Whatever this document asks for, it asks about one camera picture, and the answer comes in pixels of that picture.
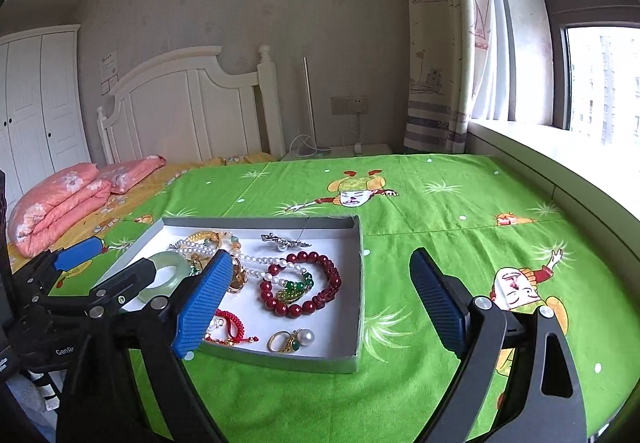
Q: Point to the green cartoon bed sheet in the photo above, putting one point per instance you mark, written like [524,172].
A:
[474,217]

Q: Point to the yellow floral bed sheet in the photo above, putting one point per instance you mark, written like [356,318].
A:
[120,206]

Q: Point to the pink folded quilt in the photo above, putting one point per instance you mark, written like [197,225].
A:
[53,206]

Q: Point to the wall power socket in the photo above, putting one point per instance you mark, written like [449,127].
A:
[349,105]

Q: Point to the grey shallow cardboard tray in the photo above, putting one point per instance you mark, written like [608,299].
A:
[299,310]

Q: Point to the silver rhinestone brooch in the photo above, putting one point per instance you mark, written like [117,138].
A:
[283,243]

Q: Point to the pale green jade bangle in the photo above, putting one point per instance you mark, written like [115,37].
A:
[171,269]

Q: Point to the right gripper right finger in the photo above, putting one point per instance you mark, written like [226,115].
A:
[542,401]

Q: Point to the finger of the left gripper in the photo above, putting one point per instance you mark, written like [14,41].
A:
[44,271]
[110,295]

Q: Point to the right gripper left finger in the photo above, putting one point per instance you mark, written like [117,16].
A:
[101,400]

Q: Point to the white wardrobe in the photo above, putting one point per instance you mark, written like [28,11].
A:
[41,124]

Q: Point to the white wooden headboard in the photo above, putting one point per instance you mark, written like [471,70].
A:
[183,106]

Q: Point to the patterned window curtain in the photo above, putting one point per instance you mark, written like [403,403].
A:
[458,71]

